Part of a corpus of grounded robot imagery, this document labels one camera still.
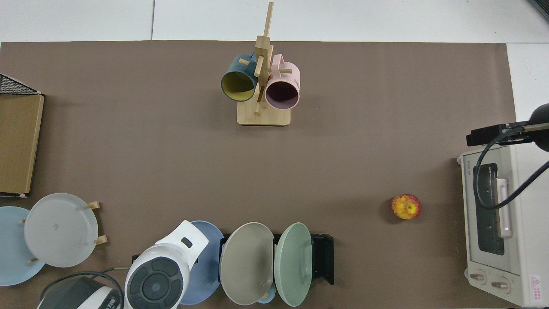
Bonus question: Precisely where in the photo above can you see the red yellow apple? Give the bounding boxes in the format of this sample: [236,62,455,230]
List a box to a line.
[391,194,422,220]

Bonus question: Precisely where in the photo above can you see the black dish rack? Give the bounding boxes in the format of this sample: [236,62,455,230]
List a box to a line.
[219,233,334,286]

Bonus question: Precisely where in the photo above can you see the pale green plate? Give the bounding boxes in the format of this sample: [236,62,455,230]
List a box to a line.
[274,222,313,307]

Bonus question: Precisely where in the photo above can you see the beige plate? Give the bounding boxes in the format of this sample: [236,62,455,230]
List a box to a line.
[219,222,275,306]

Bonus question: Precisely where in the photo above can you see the wooden plate rack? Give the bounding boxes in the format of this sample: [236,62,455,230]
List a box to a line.
[19,201,108,263]

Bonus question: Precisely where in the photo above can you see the white grey plate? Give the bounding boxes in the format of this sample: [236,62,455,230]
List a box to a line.
[24,193,99,268]

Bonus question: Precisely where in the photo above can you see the light blue plate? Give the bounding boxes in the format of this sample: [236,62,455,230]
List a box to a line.
[0,206,45,287]

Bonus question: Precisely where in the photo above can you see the pale toaster oven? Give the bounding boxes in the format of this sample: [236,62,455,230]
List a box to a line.
[457,143,549,308]

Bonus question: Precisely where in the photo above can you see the dark grey panel corner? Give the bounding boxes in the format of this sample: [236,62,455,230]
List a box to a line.
[528,0,549,22]

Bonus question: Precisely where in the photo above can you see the pink cup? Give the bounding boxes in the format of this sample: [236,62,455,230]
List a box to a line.
[265,54,301,109]

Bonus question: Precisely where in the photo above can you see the wooden cup stand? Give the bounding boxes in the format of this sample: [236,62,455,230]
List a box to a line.
[237,2,291,126]

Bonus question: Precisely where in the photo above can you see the dark blue cup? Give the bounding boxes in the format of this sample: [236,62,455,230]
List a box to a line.
[221,53,259,102]

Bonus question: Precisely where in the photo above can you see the small blue round thing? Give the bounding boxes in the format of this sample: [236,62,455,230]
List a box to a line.
[257,285,276,304]

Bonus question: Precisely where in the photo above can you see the brown table cloth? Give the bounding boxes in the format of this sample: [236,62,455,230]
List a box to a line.
[0,41,519,309]

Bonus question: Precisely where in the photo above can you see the wire basket with wooden floor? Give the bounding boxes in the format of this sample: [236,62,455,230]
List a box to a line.
[0,74,45,199]

